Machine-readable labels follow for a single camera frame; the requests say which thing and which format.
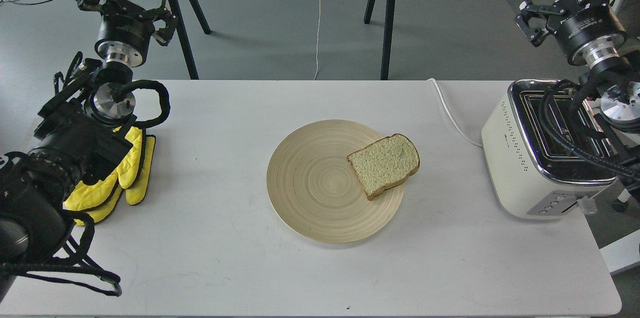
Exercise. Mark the slice of toast bread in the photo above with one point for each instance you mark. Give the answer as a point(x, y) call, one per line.
point(385, 164)

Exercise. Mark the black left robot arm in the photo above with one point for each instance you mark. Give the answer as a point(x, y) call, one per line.
point(82, 141)

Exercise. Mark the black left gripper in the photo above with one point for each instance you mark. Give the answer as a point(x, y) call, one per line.
point(122, 32)

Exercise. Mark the round bamboo plate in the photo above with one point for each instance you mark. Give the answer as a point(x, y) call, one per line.
point(314, 190)

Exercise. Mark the yellow oven mitt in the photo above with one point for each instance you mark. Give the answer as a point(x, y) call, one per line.
point(130, 179)

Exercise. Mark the cream white toaster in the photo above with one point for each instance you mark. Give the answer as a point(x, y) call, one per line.
point(533, 175)

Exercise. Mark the white office chair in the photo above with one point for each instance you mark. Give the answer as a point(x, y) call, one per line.
point(630, 191)

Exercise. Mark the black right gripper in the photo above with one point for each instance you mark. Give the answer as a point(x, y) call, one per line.
point(586, 38)

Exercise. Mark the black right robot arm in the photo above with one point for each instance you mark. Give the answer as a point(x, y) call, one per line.
point(605, 102)

